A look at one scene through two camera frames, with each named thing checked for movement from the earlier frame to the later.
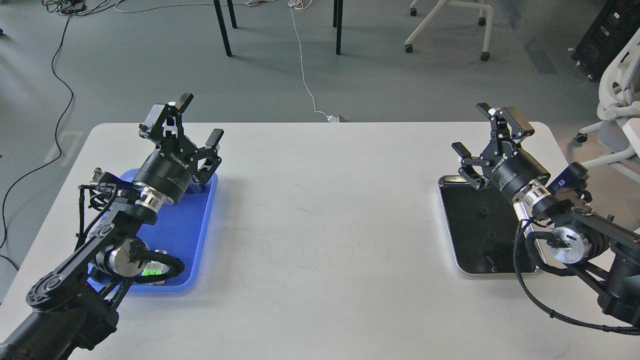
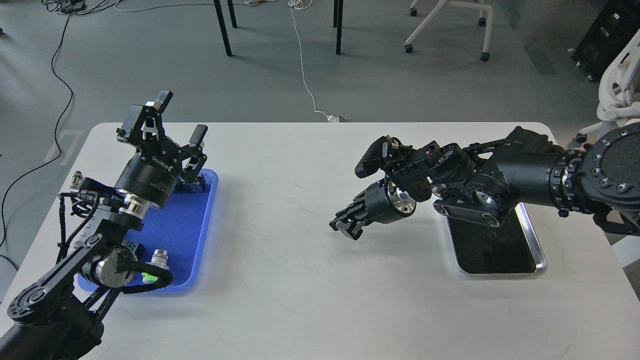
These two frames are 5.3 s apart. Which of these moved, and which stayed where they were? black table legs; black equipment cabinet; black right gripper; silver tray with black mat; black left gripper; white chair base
Moved: black right gripper; black left gripper
Stayed: black equipment cabinet; white chair base; black table legs; silver tray with black mat
